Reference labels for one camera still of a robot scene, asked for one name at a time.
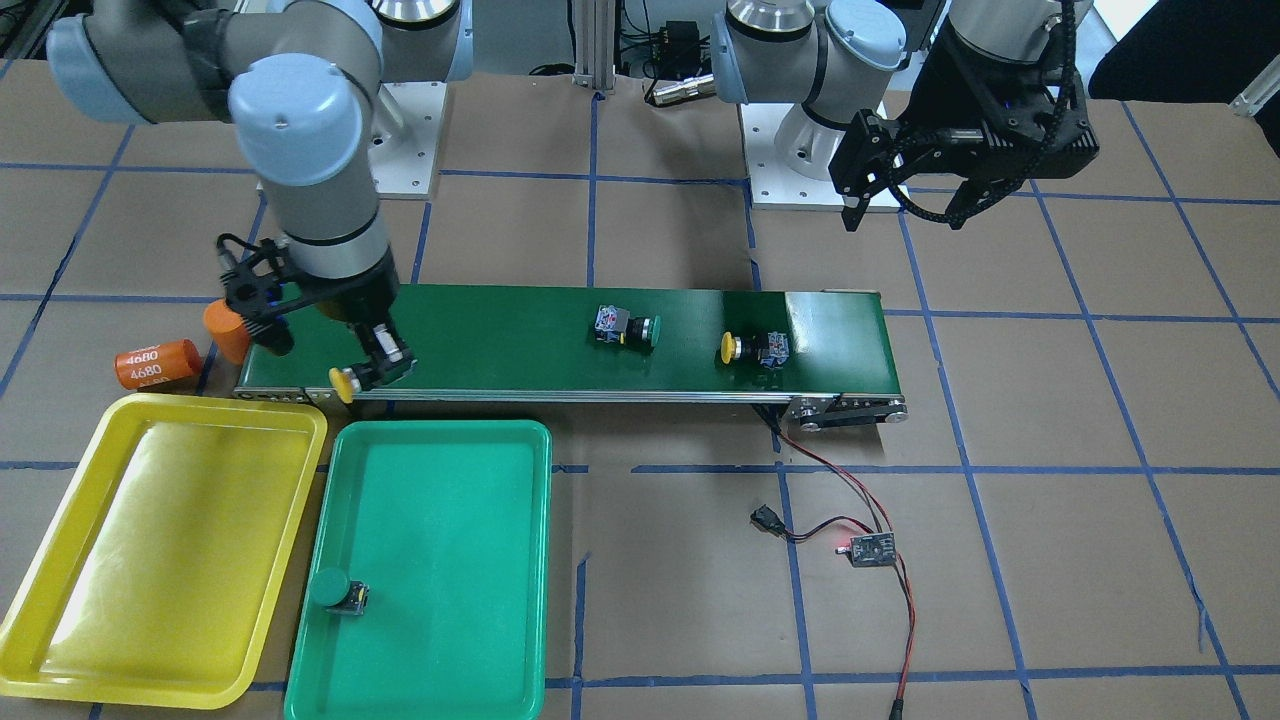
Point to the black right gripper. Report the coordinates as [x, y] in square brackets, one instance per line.
[366, 298]

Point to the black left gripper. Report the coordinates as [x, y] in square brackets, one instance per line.
[962, 85]

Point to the yellow push button switch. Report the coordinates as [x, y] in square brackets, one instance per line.
[348, 381]

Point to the plain orange cylinder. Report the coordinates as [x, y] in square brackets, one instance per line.
[228, 331]

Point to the orange cylinder with 4680 print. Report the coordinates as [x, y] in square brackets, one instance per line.
[158, 364]

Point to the green push button switch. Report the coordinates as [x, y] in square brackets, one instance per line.
[333, 591]

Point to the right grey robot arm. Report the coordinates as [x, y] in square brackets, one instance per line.
[300, 86]

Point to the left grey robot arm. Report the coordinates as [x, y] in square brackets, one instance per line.
[853, 55]

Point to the green conveyor belt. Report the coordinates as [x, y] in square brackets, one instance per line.
[534, 344]

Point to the green plastic tray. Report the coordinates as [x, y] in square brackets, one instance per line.
[447, 521]

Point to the yellow plastic tray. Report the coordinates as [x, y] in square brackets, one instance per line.
[157, 580]

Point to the small sensor circuit board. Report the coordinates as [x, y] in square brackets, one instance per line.
[874, 550]

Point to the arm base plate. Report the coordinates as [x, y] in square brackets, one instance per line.
[787, 155]
[405, 139]

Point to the black cable connector plug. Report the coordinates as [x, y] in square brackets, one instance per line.
[768, 520]

